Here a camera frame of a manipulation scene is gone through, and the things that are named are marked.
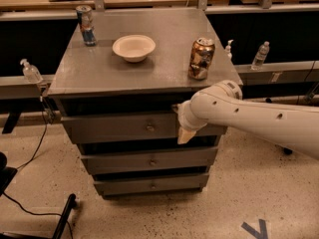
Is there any black floor cable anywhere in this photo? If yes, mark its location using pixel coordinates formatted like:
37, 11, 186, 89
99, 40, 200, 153
2, 112, 74, 239

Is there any grey middle drawer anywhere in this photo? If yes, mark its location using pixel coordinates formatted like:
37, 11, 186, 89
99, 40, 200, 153
81, 146, 217, 175

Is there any black chair base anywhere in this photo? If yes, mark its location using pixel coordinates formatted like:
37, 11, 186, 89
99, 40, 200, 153
0, 152, 77, 239

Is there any grey drawer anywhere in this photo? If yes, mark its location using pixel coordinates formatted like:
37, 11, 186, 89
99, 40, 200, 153
81, 146, 217, 175
61, 109, 228, 145
94, 173, 209, 196

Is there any brown gold soda can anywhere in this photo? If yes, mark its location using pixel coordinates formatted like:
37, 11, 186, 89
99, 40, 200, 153
188, 37, 215, 80

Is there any grey top drawer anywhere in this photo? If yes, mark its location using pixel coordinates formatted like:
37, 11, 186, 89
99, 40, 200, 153
61, 109, 228, 145

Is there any clear plastic water bottle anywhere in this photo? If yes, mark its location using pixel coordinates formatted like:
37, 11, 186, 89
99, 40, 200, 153
251, 41, 270, 71

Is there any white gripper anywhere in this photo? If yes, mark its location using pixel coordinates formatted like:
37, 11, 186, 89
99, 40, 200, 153
171, 101, 207, 144

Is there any white paper bowl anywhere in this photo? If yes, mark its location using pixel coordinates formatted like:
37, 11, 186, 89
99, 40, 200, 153
113, 35, 156, 63

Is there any black caster leg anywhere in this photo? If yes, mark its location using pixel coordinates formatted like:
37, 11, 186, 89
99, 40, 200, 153
283, 147, 293, 155

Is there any blue red soda can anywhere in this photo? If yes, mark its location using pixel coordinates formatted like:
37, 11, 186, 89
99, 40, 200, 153
76, 5, 97, 47

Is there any grey drawer cabinet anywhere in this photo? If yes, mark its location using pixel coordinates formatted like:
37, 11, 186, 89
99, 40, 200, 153
49, 9, 240, 182

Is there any clear hand sanitizer bottle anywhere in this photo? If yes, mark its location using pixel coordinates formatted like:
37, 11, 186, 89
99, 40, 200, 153
20, 59, 43, 84

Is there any small white pump bottle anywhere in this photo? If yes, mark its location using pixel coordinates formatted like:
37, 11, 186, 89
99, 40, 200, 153
224, 40, 233, 60

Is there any grey bottom drawer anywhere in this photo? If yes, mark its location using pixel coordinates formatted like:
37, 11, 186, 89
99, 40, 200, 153
94, 173, 209, 196

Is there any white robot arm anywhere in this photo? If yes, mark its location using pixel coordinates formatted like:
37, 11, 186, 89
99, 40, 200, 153
177, 80, 319, 159

